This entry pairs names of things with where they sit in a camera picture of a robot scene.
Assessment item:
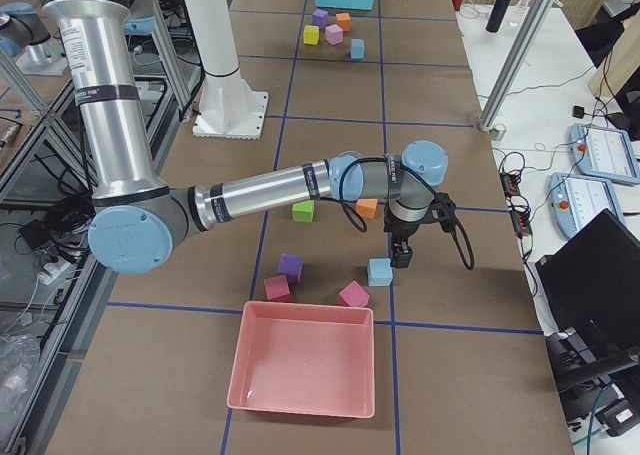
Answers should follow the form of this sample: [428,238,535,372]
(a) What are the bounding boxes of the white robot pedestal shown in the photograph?
[184,0,269,140]

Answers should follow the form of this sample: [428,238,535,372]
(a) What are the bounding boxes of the orange block near green block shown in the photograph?
[355,198,378,220]

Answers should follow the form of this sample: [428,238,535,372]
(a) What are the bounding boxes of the magenta block near pink bin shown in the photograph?
[338,281,370,307]

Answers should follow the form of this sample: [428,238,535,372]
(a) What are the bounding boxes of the yellow foam block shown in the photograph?
[303,25,320,46]

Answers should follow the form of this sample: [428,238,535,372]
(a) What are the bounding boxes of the green foam block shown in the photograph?
[291,200,315,223]

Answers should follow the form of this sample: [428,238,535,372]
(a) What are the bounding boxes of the crimson block beside purple block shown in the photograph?
[263,275,292,303]

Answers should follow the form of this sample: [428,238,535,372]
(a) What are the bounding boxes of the upper teach pendant tablet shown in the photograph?
[568,124,639,185]

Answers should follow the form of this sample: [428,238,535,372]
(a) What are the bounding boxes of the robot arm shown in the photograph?
[40,0,455,274]

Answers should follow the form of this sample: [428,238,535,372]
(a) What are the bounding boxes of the aluminium frame post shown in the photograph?
[477,0,556,133]

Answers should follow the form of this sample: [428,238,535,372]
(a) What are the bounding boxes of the orange block near turquoise bin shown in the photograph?
[335,12,352,33]

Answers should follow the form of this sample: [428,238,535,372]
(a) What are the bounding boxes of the black water bottle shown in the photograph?
[485,0,511,33]

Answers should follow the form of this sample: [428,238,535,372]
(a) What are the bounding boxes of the black camera mount wrist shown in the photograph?
[430,192,457,234]

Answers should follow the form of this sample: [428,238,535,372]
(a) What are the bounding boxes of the black laptop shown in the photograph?
[536,209,639,347]

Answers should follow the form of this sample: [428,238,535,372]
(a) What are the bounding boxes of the lower teach pendant tablet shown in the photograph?
[549,172,626,239]

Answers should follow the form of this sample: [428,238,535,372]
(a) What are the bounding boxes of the light blue block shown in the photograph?
[367,258,393,287]
[350,39,366,60]

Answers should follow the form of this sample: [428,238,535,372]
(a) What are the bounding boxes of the purple block near turquoise bin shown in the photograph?
[312,8,329,29]

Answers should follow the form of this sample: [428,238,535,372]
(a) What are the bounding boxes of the teach pendant tablet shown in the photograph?
[549,172,626,239]
[568,124,639,185]

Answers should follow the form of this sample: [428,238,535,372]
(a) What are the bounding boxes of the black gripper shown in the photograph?
[384,213,420,269]

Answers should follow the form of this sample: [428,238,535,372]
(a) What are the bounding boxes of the pink plastic bin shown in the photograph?
[227,301,375,419]

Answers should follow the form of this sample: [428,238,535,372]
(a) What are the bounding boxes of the purple block near pink bin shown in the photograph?
[277,254,303,284]

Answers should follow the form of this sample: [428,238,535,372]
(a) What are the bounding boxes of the light pink foam block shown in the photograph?
[324,24,344,46]

